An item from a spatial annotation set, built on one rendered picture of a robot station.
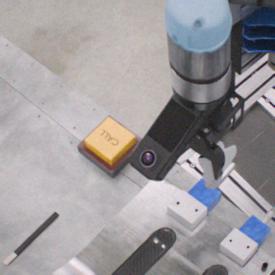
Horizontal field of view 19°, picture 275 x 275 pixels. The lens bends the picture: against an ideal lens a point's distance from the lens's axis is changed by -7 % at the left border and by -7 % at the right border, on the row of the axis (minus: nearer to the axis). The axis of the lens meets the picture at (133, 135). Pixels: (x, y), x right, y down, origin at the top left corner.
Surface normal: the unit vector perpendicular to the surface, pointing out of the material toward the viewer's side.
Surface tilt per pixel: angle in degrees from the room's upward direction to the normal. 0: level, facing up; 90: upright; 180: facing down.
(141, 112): 0
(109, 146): 0
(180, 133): 29
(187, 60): 90
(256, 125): 0
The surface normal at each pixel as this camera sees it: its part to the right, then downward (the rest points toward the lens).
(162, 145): -0.39, -0.15
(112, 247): -0.11, -0.49
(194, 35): -0.20, 0.82
